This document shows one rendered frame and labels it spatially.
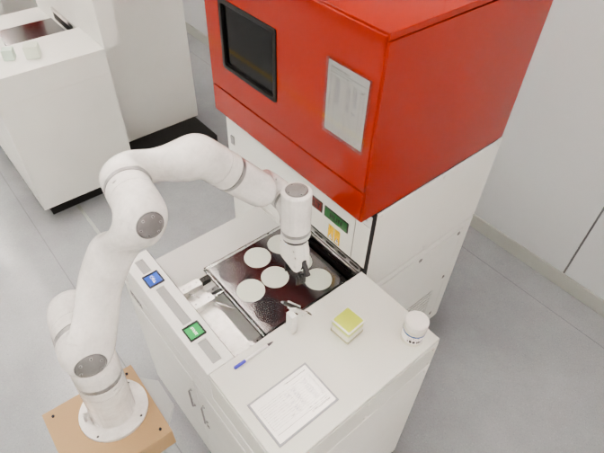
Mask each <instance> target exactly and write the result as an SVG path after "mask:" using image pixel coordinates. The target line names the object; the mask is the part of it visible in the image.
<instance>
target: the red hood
mask: <svg viewBox="0 0 604 453"><path fill-rule="evenodd" d="M553 1H554V0H204V3H205V11H206V20H207V28H208V37H209V53H210V62H211V70H212V78H213V86H214V95H215V104H216V108H217V109H218V110H219V111H221V112H222V113H223V114H225V115H226V116H227V117H228V118H229V119H231V121H233V122H234V123H235V124H236V125H238V126H239V127H240V128H241V129H243V130H244V131H246V132H247V133H248V134H249V135H251V136H252V137H253V138H255V139H256V140H257V141H258V142H260V143H261V144H262V145H263V146H265V147H266V148H268V149H269V150H270V151H271V152H272V153H273V154H274V155H276V156H277V157H278V158H279V159H281V160H282V161H283V162H284V163H286V164H287V165H289V166H290V167H291V168H292V169H294V170H295V171H296V172H297V173H299V174H300V175H301V176H303V177H304V178H305V179H306V180H308V181H309V182H310V183H312V184H313V185H314V186H315V187H316V188H317V189H318V190H320V191H321V192H322V193H324V194H325V195H326V196H327V197H329V198H330V199H331V200H333V201H334V202H335V203H337V204H338V205H339V206H340V207H342V208H343V209H344V210H346V211H347V212H348V213H349V214H351V215H352V216H353V217H354V218H356V219H357V220H358V221H359V222H360V223H361V222H363V221H365V220H366V219H368V218H370V217H372V216H373V215H375V214H377V213H378V212H379V211H381V210H382V209H384V208H386V207H388V206H389V205H391V204H393V203H394V202H396V201H398V200H400V199H401V198H402V197H404V196H405V195H407V194H409V193H410V192H412V191H414V190H416V189H417V188H419V187H421V186H422V185H424V184H425V183H426V182H428V181H430V180H432V179H433V178H435V177H437V176H438V175H440V174H442V173H444V172H445V171H447V170H448V169H449V168H451V167H453V166H454V165H456V164H458V163H460V162H461V161H463V160H465V159H466V158H468V157H470V156H471V155H472V154H474V153H476V152H477V151H479V150H481V149H482V148H484V147H486V146H488V145H489V144H491V143H493V142H494V141H495V140H497V139H498V138H500V137H502V134H503V132H504V130H505V127H506V125H507V122H508V119H509V117H510V115H511V111H512V108H513V106H514V103H515V101H516V99H517V96H518V93H519V91H520V87H521V85H522V82H523V79H524V77H525V74H526V72H527V70H528V67H529V63H530V60H531V58H532V56H533V53H534V51H535V48H536V45H537V42H538V39H539V37H540V34H541V31H542V30H543V27H544V24H545V22H546V18H547V16H548V13H549V10H550V8H551V5H552V3H553Z"/></svg>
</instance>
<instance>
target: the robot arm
mask: <svg viewBox="0 0 604 453"><path fill-rule="evenodd" d="M196 180H202V181H204V182H207V183H209V184H211V185H213V186H215V187H217V188H218V189H220V190H222V191H224V192H226V193H228V194H230V195H232V196H234V197H236V198H238V199H240V200H242V201H244V202H246V203H248V204H250V205H252V206H255V207H265V206H268V205H269V204H271V205H272V206H273V207H274V208H275V209H276V210H277V211H278V212H279V215H280V235H281V237H280V255H281V256H282V258H283V259H284V261H285V271H289V270H293V271H294V272H296V273H297V276H296V285H297V286H298V285H300V284H303V283H305V282H306V277H308V276H310V272H309V269H308V266H309V245H308V241H307V240H308V239H309V237H310V236H311V217H312V197H313V192H312V189H311V188H310V187H309V186H308V185H307V184H305V183H302V182H290V183H288V182H287V181H285V180H284V179H283V178H281V177H280V176H279V175H277V174H276V173H274V172H273V171H271V170H268V169H264V170H262V169H260V168H259V167H257V166H256V165H254V164H252V163H250V162H249V161H247V160H246V159H244V158H243V157H241V156H240V155H238V154H237V153H235V152H234V151H232V150H230V149H229V148H227V147H225V146H223V145H222V144H220V143H219V142H217V141H216V140H215V139H213V138H210V137H208V136H206V135H203V134H199V133H191V134H188V135H184V136H182V137H179V138H177V139H175V140H173V141H171V142H169V143H167V144H164V145H162V146H159V147H154V148H149V149H133V150H127V151H124V152H121V153H118V154H117V155H115V156H113V157H112V158H110V159H109V160H108V161H107V162H106V163H105V164H104V166H103V167H102V169H101V171H100V175H99V181H100V185H101V188H102V192H103V194H104V196H105V198H106V200H107V201H108V203H109V205H110V207H111V212H112V222H111V227H110V229H109V230H108V231H106V232H102V233H100V234H99V235H97V236H96V237H95V238H94V239H93V240H92V241H91V243H90V244H89V245H88V247H87V250H86V252H85V255H84V259H83V261H82V264H81V268H80V271H79V274H78V279H77V283H76V289H70V290H66V291H63V292H61V293H59V294H58V295H56V296H55V297H53V298H52V300H51V301H50V302H49V306H48V309H47V324H48V328H49V333H50V336H51V339H52V342H53V345H54V349H55V352H56V355H57V358H58V362H59V364H60V366H61V368H62V369H63V370H64V371H65V372H66V373H67V374H68V375H69V376H70V377H71V379H72V381H73V383H74V385H75V388H76V390H77V392H78V393H79V395H80V396H81V398H82V400H83V403H82V405H81V408H80V411H79V414H78V421H79V425H80V428H81V430H82V432H83V433H84V435H85V436H86V437H88V438H89V439H91V440H94V441H97V442H103V443H107V442H113V441H117V440H121V439H124V438H126V437H127V436H128V435H130V434H131V433H132V432H133V431H135V430H136V429H137V428H138V427H139V426H140V424H141V423H142V421H144V419H145V417H146V415H147V410H148V398H147V393H146V391H145V389H144V388H143V387H142V386H141V385H140V384H139V383H137V382H135V381H133V380H129V379H127V378H126V376H125V373H124V371H123V368H122V366H121V364H120V360H119V357H118V354H117V352H116V350H115V346H116V341H117V333H118V324H119V313H120V298H121V292H122V289H123V286H124V283H125V280H126V278H127V276H128V274H129V270H130V267H131V265H132V263H133V262H134V260H135V258H136V257H137V256H138V254H139V253H140V252H141V251H142V250H144V249H146V248H148V247H149V246H151V245H153V244H156V243H157V242H158V241H159V240H160V239H161V237H162V236H163V234H164V231H165V229H166V226H167V221H168V210H167V207H166V205H165V203H164V200H163V198H162V196H161V194H160V193H159V191H158V190H157V188H156V187H155V185H154V183H156V182H192V181H196ZM302 269H303V272H301V273H299V271H300V270H302Z"/></svg>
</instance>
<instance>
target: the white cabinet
mask: <svg viewBox="0 0 604 453"><path fill-rule="evenodd" d="M125 283H126V286H127V289H128V292H129V295H130V298H131V301H132V304H133V306H134V308H135V311H136V314H137V317H138V321H139V323H140V326H141V329H142V332H143V334H144V336H145V339H146V342H147V347H148V349H149V351H150V354H151V357H152V360H153V362H154V364H155V369H156V372H157V375H158V376H159V377H160V378H161V380H162V381H163V383H164V384H165V386H166V387H167V389H168V390H169V392H170V393H171V395H172V396H173V398H174V399H175V401H176V402H177V404H178V405H179V406H180V407H181V409H182V411H183V412H184V414H185V415H186V416H187V418H188V419H189V421H190V422H191V424H192V426H193V427H194V429H195V430H196V431H197V433H198V434H199V435H200V437H201V438H202V440H203V441H204V443H205V444H206V445H207V447H208V448H209V450H210V452H211V453H253V451H252V450H251V448H250V447H249V446H248V444H247V443H246V442H245V440H244V439H243V437H242V436H241V435H240V433H239V432H238V431H237V429H236V428H235V426H234V425H233V423H231V421H230V420H229V419H228V418H227V416H226V415H225V413H224V412H223V411H222V409H221V408H220V407H219V405H218V404H217V402H216V401H215V400H214V398H212V397H211V395H210V394H209V392H208V391H207V390H206V388H205V387H204V386H203V385H202V384H201V383H200V381H199V380H198V378H197V377H196V376H195V374H194V373H193V371H192V370H191V368H190V367H189V366H188V364H187V363H186V362H185V360H184V359H183V358H182V356H181V355H180V353H179V352H178V351H177V350H176V349H175V347H174V346H173V344H172V343H171V342H170V340H169V339H168V338H167V336H166V335H165V334H164V332H163V331H162V329H161V328H160V327H159V325H158V324H157V322H156V321H155V319H154V318H153V317H152V316H151V315H150V314H149V312H148V311H147V309H146V308H145V307H144V305H143V304H142V303H141V301H140V300H139V298H138V297H137V295H136V294H135V293H134V291H133V290H132V289H131V287H130V286H129V284H128V283H127V282H126V281H125ZM429 366H430V363H429V364H428V365H427V366H426V367H425V368H424V369H422V370H421V371H420V372H419V373H418V374H417V375H416V376H414V377H413V378H412V379H411V380H410V381H409V382H407V383H406V384H405V385H404V386H403V387H401V388H400V389H399V390H398V391H397V392H396V393H395V394H393V395H392V396H391V397H390V398H389V399H388V400H386V401H385V402H384V403H383V404H382V405H381V406H379V407H378V409H377V410H376V411H375V412H374V413H372V414H371V415H370V416H369V417H368V418H367V419H365V420H364V421H363V422H362V423H361V424H360V425H358V426H357V427H356V428H355V429H354V430H353V431H351V432H350V433H349V434H348V435H347V436H346V437H345V438H343V439H342V440H341V441H340V442H339V443H338V444H336V445H335V446H334V447H333V448H332V449H330V450H329V451H328V452H327V453H391V452H393V451H394V450H395V446H396V444H397V442H398V440H399V438H400V435H401V433H402V430H403V428H404V425H405V423H406V420H407V418H408V415H409V413H410V411H411V409H412V407H413V403H414V400H415V398H416V396H417V394H418V392H419V389H420V387H421V384H422V381H423V379H424V377H425V374H426V372H427V370H428V367H429Z"/></svg>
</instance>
